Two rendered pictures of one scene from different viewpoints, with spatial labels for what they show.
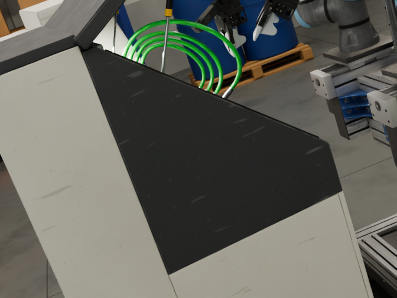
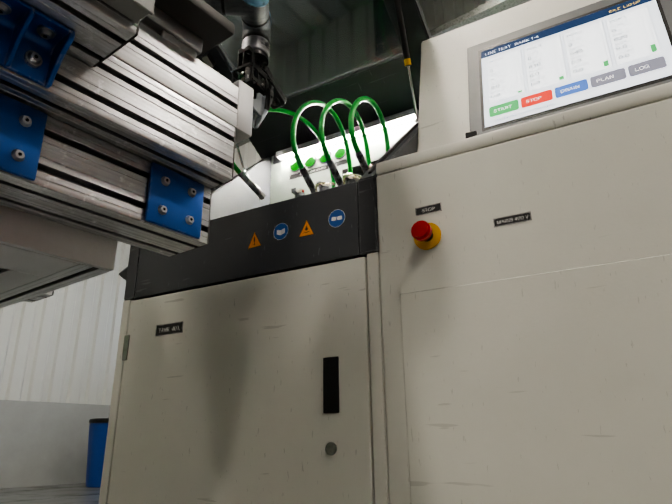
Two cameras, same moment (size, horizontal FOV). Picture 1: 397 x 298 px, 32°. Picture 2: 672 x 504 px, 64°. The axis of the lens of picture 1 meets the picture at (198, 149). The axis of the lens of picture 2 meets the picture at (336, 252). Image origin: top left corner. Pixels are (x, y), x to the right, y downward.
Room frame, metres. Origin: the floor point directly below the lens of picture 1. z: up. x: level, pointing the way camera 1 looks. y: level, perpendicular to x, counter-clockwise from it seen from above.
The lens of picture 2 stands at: (3.16, -0.95, 0.45)
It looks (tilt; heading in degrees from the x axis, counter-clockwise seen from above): 20 degrees up; 133
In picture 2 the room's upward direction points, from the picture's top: 1 degrees counter-clockwise
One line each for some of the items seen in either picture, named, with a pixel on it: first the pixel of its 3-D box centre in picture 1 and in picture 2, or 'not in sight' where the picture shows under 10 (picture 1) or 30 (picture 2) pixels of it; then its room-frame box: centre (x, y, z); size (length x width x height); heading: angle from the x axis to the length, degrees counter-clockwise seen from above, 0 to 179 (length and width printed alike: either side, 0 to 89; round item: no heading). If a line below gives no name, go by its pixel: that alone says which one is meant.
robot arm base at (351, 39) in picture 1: (356, 32); not in sight; (2.52, -0.70, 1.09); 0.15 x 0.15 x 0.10
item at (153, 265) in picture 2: not in sight; (241, 247); (2.21, -0.26, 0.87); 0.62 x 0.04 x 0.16; 14
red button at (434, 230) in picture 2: not in sight; (423, 232); (2.66, -0.19, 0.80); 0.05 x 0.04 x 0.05; 14
